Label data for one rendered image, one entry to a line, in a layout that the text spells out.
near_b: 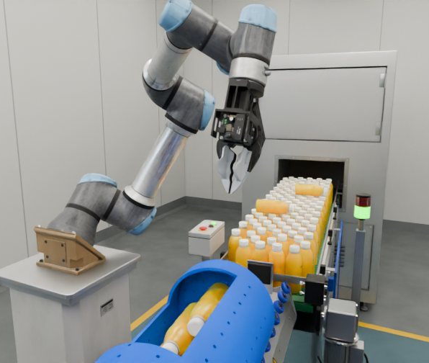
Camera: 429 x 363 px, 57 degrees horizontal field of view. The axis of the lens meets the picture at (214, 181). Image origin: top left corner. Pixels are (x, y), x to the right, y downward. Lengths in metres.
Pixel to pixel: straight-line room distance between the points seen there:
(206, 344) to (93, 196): 0.69
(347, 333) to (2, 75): 3.39
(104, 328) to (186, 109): 0.71
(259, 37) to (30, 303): 0.96
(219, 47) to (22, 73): 3.36
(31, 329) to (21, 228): 2.88
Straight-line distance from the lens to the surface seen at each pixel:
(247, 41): 0.79
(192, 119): 1.22
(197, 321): 0.94
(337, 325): 1.69
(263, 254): 1.63
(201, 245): 1.71
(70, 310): 1.22
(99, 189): 1.32
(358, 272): 1.90
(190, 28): 0.87
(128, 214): 1.31
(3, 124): 3.98
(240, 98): 0.76
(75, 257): 1.24
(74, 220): 1.28
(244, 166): 0.77
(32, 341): 1.37
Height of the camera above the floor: 1.64
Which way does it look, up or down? 11 degrees down
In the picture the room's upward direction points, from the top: straight up
